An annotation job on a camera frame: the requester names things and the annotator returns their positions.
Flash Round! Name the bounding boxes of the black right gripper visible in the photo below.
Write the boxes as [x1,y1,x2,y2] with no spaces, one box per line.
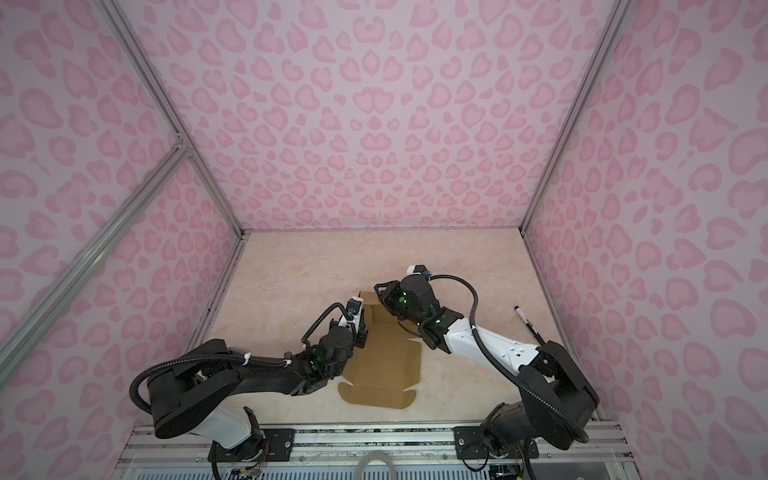
[371,280,426,327]

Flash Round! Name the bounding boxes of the brown cardboard paper box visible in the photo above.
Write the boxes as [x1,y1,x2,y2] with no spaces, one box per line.
[338,292,422,410]

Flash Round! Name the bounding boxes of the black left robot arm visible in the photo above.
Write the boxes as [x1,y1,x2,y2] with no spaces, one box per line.
[129,321,368,449]

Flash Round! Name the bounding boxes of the black marker pen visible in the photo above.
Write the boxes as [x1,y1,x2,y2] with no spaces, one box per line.
[514,306,545,345]

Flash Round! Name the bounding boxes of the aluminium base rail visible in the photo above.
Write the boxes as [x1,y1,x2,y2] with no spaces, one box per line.
[111,421,639,479]

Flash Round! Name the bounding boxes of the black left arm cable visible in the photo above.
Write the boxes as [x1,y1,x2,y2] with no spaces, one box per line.
[128,301,350,415]

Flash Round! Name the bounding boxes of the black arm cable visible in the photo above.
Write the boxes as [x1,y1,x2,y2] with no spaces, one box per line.
[428,274,592,445]
[128,301,350,415]

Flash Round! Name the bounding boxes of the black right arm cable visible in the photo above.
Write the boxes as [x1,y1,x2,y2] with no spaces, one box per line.
[428,274,592,445]

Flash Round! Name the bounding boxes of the diagonal aluminium frame bar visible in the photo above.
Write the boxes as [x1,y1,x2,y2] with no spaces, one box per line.
[1,142,189,385]

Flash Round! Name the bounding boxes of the aluminium frame post right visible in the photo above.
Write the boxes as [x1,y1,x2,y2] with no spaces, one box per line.
[519,0,637,238]

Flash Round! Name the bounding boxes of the aluminium frame post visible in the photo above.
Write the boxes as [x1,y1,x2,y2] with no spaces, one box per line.
[94,0,246,239]
[519,0,637,238]

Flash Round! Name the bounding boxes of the aluminium frame post left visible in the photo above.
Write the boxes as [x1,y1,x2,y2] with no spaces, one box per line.
[94,0,246,239]

